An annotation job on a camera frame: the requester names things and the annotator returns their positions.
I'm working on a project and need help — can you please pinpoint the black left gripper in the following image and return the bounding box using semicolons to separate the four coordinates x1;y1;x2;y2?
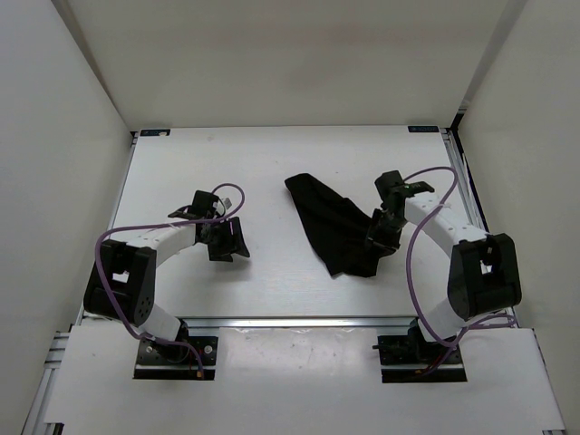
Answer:
200;216;249;262

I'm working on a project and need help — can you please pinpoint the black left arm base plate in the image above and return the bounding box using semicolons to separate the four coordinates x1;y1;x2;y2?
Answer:
133;334;218;381

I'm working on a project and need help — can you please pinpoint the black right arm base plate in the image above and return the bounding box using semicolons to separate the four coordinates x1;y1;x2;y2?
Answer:
372;334;468;384

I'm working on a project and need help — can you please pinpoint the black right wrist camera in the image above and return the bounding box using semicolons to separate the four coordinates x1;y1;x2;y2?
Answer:
374;170;435;200

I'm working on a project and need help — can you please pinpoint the aluminium right frame rail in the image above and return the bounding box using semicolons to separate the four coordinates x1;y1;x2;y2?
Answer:
442;129;522;321

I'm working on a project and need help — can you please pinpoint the blue right corner label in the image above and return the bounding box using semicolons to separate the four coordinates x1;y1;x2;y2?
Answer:
408;125;440;133

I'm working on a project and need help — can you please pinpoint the aluminium frame rail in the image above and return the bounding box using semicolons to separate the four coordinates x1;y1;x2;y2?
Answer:
442;129;522;321
69;130;139;328

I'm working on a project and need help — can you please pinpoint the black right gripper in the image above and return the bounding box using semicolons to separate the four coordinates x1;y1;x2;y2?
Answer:
363;208;408;259

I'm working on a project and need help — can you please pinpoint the aluminium left frame rail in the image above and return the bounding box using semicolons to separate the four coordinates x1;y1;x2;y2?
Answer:
69;130;139;328

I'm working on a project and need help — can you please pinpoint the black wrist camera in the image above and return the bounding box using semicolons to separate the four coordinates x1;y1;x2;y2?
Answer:
374;170;435;200
168;190;232;220

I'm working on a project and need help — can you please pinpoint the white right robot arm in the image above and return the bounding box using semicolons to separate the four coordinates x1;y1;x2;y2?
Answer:
372;192;522;363

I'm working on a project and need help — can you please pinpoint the white front cover board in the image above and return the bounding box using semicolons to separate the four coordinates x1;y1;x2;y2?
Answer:
45;324;564;434

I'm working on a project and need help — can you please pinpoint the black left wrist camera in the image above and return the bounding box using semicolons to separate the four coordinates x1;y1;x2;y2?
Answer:
168;190;232;220

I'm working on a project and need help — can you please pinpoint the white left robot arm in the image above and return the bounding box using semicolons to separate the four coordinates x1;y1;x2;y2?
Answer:
83;217;250;363

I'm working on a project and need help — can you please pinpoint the black skirt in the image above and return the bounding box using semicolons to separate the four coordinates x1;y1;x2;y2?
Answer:
285;173;381;277

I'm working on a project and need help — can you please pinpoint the blue left corner label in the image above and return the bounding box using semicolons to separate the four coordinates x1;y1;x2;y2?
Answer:
140;129;171;137

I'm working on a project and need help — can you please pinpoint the blue corner label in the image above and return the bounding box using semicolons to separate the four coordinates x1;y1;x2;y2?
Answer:
140;129;171;137
408;125;440;133

